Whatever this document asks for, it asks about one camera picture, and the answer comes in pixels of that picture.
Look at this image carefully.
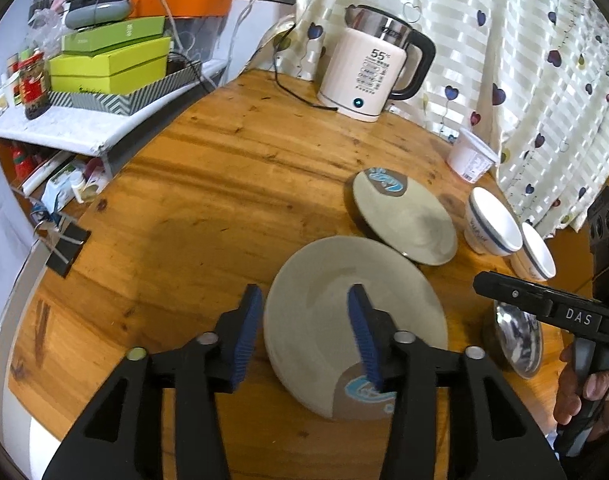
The large beige plate blue print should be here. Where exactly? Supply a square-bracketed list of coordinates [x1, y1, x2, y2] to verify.
[263, 235, 449, 422]

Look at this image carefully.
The small beige plate blue print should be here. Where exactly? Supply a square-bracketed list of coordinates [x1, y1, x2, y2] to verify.
[352, 166, 459, 266]

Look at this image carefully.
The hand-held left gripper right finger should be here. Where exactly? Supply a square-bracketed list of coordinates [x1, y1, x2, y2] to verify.
[347, 284, 568, 480]

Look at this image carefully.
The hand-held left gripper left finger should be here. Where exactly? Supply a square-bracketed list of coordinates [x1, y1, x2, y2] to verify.
[42, 284, 263, 480]

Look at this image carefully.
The stainless steel bowl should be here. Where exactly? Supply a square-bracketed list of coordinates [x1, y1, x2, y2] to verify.
[482, 300, 544, 380]

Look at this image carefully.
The dark green flat box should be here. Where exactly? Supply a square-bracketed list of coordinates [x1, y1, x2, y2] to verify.
[61, 16, 166, 56]

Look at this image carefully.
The white shelf board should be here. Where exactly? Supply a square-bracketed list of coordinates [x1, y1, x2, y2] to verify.
[0, 57, 228, 155]

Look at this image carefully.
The white plastic tub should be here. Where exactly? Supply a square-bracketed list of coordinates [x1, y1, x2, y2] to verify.
[446, 127, 500, 183]

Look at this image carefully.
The person's right hand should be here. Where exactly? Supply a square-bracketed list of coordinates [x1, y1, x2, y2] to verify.
[553, 345, 609, 431]

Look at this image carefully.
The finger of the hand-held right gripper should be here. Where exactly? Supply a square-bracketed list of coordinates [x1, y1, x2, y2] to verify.
[473, 271, 565, 323]

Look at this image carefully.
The red label jar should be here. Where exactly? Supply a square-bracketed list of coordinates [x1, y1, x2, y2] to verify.
[15, 54, 51, 121]

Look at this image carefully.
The white electric kettle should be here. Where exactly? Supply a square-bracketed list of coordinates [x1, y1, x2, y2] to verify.
[317, 4, 437, 123]

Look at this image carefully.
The grey striped box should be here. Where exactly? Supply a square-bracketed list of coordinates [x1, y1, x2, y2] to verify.
[47, 60, 204, 117]

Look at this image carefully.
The orange bin lid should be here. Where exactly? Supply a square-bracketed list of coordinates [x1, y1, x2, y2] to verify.
[132, 0, 235, 20]

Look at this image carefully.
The black kettle cable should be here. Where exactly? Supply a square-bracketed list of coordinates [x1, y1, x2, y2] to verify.
[272, 25, 338, 110]

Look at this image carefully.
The black binder clip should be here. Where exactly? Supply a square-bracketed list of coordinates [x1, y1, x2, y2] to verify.
[33, 210, 92, 279]

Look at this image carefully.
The white bowl blue stripe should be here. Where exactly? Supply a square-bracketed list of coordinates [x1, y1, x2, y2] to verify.
[509, 221, 557, 282]
[463, 186, 524, 257]

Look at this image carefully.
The grey pouch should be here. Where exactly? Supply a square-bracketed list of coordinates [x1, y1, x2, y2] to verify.
[64, 0, 136, 30]

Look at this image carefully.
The heart print curtain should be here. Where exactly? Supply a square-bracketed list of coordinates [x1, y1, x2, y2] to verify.
[257, 0, 609, 241]

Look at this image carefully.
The clear plastic container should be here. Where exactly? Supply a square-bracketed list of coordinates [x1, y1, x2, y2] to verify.
[169, 12, 226, 63]

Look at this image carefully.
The lime green box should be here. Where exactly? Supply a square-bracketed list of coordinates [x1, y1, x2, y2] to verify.
[48, 36, 172, 96]

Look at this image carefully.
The white cable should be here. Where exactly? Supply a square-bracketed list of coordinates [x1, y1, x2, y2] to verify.
[147, 0, 220, 92]

